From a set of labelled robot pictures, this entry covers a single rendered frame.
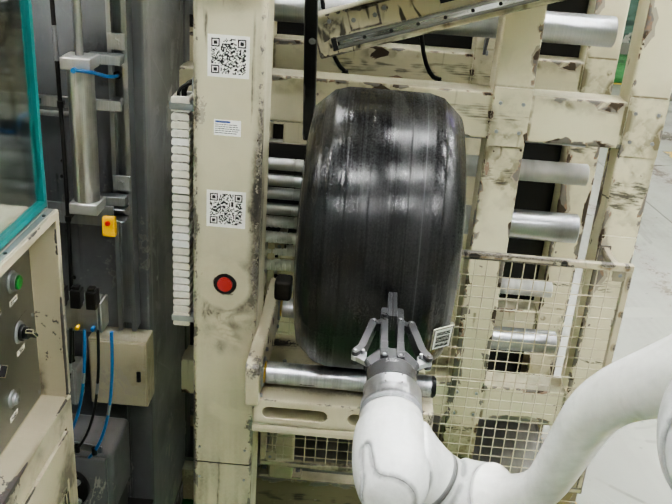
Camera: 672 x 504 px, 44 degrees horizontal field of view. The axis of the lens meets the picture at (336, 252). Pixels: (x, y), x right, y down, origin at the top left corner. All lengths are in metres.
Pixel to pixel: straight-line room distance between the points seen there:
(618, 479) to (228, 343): 1.76
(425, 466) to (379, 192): 0.51
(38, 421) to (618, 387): 1.04
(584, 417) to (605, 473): 2.18
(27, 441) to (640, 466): 2.24
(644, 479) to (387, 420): 2.10
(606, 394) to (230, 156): 0.90
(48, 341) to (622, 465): 2.17
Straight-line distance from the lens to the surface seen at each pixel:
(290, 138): 2.16
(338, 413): 1.69
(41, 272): 1.54
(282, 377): 1.68
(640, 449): 3.31
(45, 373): 1.64
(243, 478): 1.94
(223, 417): 1.85
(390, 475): 1.09
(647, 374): 0.90
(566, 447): 1.02
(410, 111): 1.54
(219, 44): 1.54
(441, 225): 1.43
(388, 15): 1.90
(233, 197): 1.61
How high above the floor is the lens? 1.81
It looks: 24 degrees down
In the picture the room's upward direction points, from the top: 4 degrees clockwise
